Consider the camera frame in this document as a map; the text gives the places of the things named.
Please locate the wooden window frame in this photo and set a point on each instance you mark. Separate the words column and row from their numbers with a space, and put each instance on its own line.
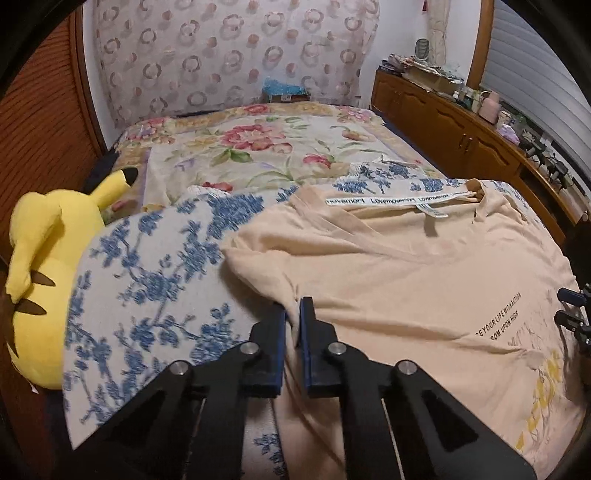
column 480, row 46

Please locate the purple soft item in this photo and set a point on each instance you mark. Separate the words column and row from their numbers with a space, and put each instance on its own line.
column 508, row 134

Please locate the small white fan heater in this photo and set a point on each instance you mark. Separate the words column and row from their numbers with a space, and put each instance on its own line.
column 422, row 50

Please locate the beige t-shirt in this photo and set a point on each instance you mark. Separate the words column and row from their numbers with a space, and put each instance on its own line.
column 392, row 277

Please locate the beige lace curtain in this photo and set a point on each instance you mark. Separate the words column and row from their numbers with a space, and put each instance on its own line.
column 437, row 32

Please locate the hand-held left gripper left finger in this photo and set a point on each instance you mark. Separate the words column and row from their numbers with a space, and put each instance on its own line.
column 278, row 369

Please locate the floral bedspread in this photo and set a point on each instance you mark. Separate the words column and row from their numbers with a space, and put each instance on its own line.
column 258, row 138

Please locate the wooden slatted wardrobe door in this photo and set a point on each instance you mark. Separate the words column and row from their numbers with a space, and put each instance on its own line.
column 41, row 115

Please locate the pink bottle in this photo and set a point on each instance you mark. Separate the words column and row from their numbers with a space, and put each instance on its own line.
column 490, row 107

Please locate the yellow plush toy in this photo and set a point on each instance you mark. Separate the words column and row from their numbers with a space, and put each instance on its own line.
column 41, row 240

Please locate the wooden cabinet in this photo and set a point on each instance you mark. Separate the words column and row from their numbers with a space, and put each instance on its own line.
column 443, row 124

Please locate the circle patterned sheer cloth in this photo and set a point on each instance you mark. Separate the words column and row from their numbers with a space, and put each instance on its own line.
column 207, row 55

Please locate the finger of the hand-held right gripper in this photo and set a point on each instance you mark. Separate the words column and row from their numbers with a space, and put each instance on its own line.
column 572, row 296
column 570, row 322

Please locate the white blue floral cloth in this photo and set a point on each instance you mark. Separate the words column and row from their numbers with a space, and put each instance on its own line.
column 152, row 277

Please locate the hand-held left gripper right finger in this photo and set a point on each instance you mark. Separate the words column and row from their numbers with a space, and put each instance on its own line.
column 304, row 355

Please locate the blue packet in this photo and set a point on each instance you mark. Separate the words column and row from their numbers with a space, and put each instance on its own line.
column 284, row 90

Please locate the cluster of small dark items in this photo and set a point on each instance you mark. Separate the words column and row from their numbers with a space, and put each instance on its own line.
column 549, row 161

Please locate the pile of papers and clutter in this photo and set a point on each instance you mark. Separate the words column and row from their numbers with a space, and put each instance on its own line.
column 425, row 74

